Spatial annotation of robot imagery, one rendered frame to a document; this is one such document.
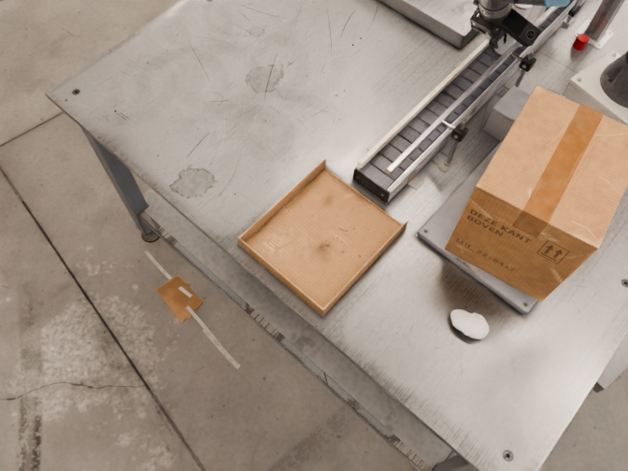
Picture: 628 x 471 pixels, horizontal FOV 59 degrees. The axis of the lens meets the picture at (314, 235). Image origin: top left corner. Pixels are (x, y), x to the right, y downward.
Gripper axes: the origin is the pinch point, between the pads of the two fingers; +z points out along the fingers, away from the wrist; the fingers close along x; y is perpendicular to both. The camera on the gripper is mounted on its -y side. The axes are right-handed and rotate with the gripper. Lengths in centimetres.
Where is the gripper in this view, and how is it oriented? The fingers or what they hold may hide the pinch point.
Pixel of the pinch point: (503, 43)
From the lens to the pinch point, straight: 163.0
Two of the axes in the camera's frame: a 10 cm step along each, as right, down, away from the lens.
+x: -5.8, 8.0, 1.4
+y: -7.4, -6.0, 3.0
